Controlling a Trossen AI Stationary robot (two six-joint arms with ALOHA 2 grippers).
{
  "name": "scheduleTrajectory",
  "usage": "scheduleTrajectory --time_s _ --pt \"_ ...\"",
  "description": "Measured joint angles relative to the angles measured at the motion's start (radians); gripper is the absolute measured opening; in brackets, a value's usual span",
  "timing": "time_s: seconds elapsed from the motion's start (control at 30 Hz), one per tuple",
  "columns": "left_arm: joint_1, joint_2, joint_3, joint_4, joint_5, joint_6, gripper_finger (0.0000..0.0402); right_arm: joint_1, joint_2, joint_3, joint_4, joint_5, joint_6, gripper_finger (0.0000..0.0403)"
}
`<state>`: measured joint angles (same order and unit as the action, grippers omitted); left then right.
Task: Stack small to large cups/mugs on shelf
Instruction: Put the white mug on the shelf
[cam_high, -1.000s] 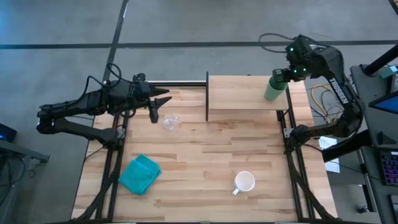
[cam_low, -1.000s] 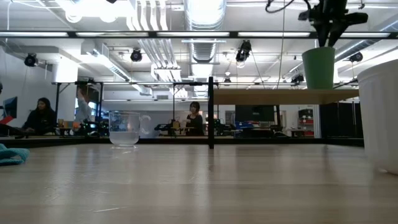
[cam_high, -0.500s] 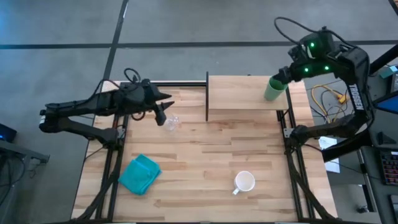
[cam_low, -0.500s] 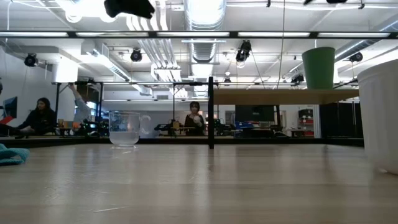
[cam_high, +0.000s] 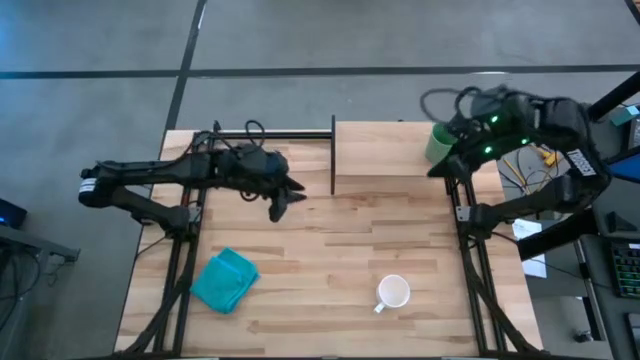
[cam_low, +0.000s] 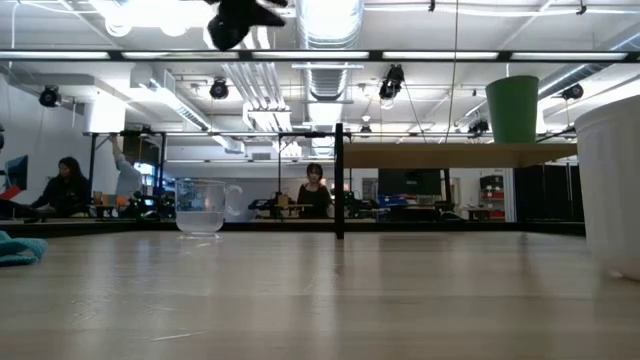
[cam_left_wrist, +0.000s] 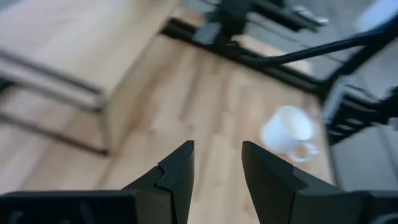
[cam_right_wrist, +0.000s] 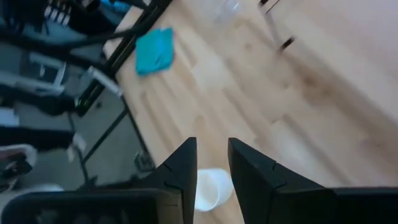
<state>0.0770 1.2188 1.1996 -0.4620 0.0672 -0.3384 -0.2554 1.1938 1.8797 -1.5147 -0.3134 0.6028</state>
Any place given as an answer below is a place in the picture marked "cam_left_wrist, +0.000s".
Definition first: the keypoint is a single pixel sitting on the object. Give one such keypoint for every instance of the wooden shelf with metal frame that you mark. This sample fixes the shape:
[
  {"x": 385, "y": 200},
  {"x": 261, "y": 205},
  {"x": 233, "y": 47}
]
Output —
[{"x": 62, "y": 46}]

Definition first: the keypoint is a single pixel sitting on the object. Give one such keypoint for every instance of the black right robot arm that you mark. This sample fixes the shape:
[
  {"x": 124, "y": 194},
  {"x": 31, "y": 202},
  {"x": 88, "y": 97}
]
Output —
[{"x": 231, "y": 15}]

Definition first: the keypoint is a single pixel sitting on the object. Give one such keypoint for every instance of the black metal stand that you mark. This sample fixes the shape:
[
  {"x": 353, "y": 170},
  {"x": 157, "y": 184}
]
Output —
[{"x": 351, "y": 115}]

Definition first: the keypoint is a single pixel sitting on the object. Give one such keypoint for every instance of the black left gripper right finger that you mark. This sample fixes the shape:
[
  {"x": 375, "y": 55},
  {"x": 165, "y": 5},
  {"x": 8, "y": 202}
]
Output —
[{"x": 280, "y": 196}]

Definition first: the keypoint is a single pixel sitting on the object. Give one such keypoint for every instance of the silver metal bar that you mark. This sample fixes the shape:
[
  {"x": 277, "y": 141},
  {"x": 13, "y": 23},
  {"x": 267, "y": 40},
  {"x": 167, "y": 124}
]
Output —
[{"x": 311, "y": 15}]

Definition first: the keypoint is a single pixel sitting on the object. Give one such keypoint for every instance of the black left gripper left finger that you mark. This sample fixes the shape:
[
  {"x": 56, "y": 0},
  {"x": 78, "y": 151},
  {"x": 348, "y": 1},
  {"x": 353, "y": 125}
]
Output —
[{"x": 161, "y": 199}]

